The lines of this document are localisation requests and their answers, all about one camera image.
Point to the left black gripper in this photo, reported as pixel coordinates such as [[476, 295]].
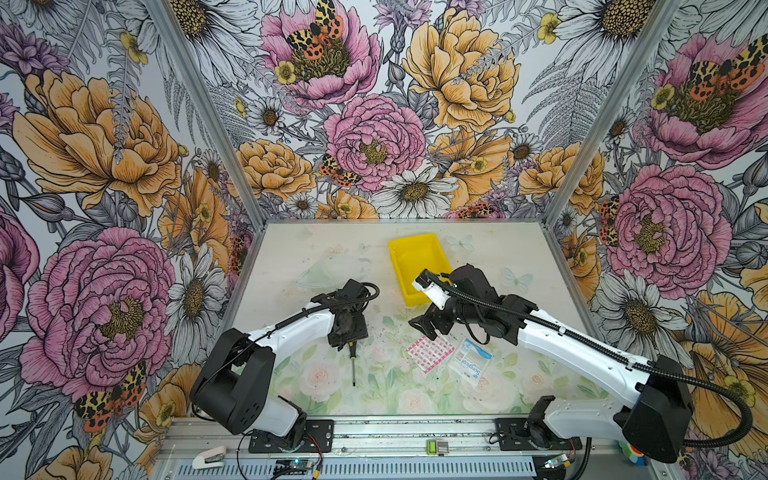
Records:
[[360, 332]]

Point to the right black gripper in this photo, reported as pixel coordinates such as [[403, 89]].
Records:
[[428, 328]]

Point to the yellow black handled screwdriver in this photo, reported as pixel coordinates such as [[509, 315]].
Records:
[[353, 357]]

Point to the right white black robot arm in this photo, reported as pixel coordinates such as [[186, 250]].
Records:
[[647, 405]]

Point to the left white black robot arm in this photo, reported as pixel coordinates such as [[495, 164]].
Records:
[[234, 383]]

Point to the yellow plastic bin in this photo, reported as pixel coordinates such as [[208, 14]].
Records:
[[410, 256]]

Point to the pink patterned sticker sheet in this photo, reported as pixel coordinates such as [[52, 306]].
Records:
[[428, 354]]

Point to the clear blue plastic packet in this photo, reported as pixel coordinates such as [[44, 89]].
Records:
[[469, 361]]

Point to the small green display module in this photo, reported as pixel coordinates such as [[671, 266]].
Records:
[[435, 447]]

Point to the left green circuit board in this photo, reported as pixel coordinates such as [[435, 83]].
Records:
[[296, 467]]

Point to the green circuit board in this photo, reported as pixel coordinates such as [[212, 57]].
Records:
[[296, 467], [560, 461]]

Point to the right green circuit board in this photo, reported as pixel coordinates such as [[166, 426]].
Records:
[[560, 461]]

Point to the white pink stapler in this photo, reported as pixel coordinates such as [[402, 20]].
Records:
[[210, 459]]

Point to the colourful flower toy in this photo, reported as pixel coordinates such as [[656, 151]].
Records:
[[632, 454]]

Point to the aluminium front rail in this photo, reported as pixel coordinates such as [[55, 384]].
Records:
[[394, 447]]

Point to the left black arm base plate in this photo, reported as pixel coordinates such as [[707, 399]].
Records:
[[309, 436]]

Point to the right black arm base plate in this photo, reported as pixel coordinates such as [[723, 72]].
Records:
[[518, 434]]

